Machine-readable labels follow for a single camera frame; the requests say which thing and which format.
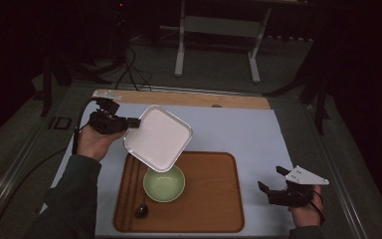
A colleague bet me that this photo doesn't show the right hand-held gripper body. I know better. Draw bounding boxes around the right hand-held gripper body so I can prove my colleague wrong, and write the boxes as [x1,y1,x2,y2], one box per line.
[267,164,330,208]

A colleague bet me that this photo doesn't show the green ceramic bowl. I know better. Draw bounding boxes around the green ceramic bowl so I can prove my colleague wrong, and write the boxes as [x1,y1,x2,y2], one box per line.
[142,163,187,203]

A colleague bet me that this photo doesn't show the white metal stand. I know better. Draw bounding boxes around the white metal stand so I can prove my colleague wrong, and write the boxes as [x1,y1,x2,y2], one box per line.
[173,0,273,84]

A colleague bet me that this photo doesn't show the white square plate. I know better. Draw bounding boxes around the white square plate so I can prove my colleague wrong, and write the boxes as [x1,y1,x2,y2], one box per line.
[122,104,194,173]

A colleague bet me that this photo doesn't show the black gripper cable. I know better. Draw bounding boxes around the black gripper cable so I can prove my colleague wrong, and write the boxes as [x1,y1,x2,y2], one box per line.
[307,190,326,227]
[71,98,97,156]

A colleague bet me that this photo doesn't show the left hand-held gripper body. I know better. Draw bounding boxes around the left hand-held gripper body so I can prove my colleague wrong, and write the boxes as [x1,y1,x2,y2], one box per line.
[89,92,129,135]

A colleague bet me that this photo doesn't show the wooden tray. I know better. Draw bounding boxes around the wooden tray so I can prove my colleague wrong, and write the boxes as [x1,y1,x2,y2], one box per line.
[112,150,246,234]

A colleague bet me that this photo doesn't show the black stand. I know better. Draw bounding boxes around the black stand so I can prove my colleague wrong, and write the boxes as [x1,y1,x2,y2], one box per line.
[265,43,331,135]

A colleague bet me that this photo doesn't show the black floor cables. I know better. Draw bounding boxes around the black floor cables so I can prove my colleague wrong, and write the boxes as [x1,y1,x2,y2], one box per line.
[113,46,153,93]

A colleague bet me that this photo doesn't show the white table sheet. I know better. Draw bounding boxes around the white table sheet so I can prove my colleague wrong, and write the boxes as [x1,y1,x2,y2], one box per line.
[39,101,294,237]

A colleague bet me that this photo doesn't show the person's right hand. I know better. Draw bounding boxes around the person's right hand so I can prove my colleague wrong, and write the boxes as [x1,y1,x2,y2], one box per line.
[287,184,324,228]

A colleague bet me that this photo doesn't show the person's left hand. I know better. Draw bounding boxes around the person's left hand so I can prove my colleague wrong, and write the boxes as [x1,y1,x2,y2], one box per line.
[76,123,127,162]

